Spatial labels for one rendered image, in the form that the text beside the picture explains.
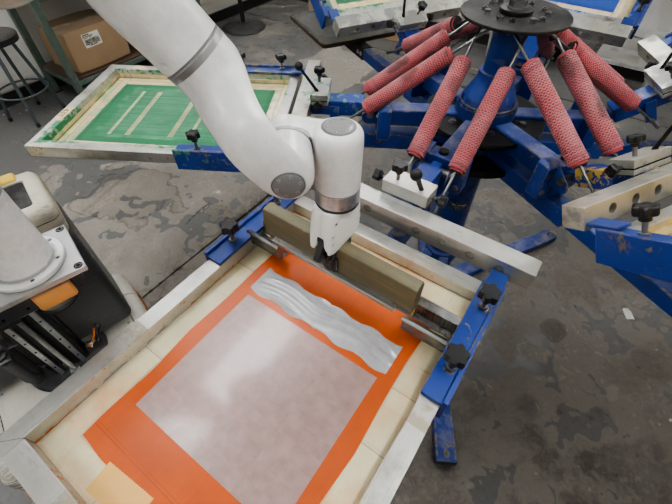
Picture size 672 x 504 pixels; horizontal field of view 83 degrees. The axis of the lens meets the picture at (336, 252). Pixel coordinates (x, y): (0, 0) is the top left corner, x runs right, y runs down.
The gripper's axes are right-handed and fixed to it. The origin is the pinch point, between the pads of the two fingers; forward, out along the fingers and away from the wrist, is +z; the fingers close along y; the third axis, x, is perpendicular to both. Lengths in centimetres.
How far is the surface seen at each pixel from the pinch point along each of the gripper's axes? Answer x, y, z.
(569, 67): 19, -79, -14
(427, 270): 14.3, -16.1, 10.7
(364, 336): 10.9, 5.1, 13.3
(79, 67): -326, -102, 83
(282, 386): 3.6, 22.7, 14.1
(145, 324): -26.4, 29.8, 10.9
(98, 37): -327, -127, 67
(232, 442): 2.9, 35.3, 14.2
